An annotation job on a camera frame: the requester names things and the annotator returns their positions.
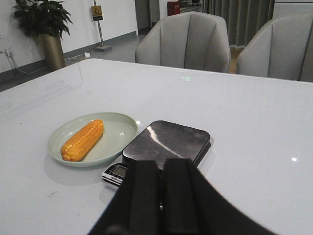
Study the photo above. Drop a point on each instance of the grey curtain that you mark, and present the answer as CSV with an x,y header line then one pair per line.
x,y
244,18

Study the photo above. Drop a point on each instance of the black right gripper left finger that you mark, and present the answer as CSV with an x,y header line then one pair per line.
x,y
134,209

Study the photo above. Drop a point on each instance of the left grey upholstered chair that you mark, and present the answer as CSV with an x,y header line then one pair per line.
x,y
191,40

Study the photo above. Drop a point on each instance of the grey upholstered chair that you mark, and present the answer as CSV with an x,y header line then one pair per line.
x,y
191,40
282,48

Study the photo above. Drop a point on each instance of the pale green oval plate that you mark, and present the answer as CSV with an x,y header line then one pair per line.
x,y
119,130

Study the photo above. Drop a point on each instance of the black electronic kitchen scale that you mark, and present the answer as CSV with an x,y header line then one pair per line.
x,y
160,141

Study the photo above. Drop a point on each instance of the yellow warning sign stand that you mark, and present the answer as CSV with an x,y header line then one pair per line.
x,y
97,16

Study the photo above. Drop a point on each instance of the right grey upholstered chair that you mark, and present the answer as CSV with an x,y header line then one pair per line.
x,y
282,48

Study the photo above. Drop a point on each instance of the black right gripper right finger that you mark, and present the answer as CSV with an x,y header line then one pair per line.
x,y
192,206

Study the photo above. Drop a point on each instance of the green potted plant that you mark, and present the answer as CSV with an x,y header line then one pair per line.
x,y
38,17

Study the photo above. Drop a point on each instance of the gold cylindrical planter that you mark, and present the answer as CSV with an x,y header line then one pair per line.
x,y
53,51

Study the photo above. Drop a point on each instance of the orange corn cob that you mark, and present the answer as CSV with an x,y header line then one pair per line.
x,y
77,147

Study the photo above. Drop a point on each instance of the red fire extinguisher box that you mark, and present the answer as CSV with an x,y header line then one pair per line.
x,y
173,7

